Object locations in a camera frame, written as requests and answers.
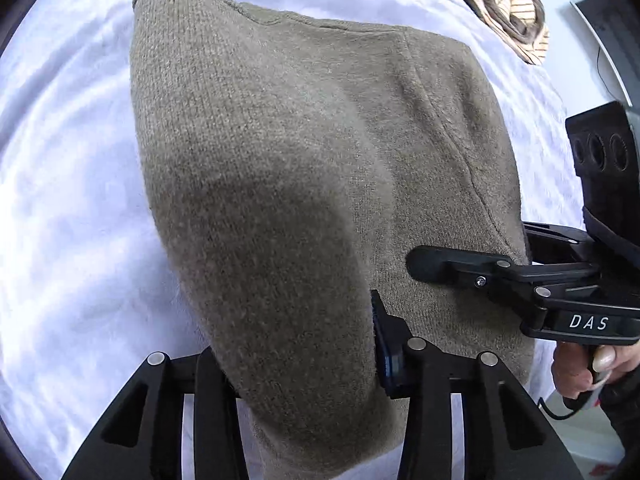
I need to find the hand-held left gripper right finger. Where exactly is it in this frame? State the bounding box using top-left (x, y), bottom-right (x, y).
top-left (370, 289), bottom-right (585, 480)

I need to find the olive knit sweater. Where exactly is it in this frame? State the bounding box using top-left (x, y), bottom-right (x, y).
top-left (129, 0), bottom-right (537, 479)

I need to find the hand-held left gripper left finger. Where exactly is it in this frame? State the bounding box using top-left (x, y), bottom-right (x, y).
top-left (61, 350), bottom-right (250, 480)

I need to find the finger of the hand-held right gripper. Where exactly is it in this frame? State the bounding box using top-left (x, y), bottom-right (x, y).
top-left (521, 221), bottom-right (598, 265)
top-left (406, 245), bottom-right (601, 321)

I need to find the person's right forearm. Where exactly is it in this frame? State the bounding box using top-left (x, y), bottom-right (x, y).
top-left (597, 360), bottom-right (640, 466)

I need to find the pale plush blanket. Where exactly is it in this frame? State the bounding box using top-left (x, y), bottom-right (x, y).
top-left (0, 0), bottom-right (591, 480)

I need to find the grey flat panel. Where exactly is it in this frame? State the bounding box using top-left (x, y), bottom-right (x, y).
top-left (570, 0), bottom-right (640, 108)

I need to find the cream striped garment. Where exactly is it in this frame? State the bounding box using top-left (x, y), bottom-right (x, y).
top-left (440, 0), bottom-right (551, 67)

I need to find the person's right hand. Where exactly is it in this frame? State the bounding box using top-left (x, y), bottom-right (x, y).
top-left (551, 341), bottom-right (640, 402)

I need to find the black cable loop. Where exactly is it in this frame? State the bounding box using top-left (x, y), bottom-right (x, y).
top-left (538, 385), bottom-right (608, 421)

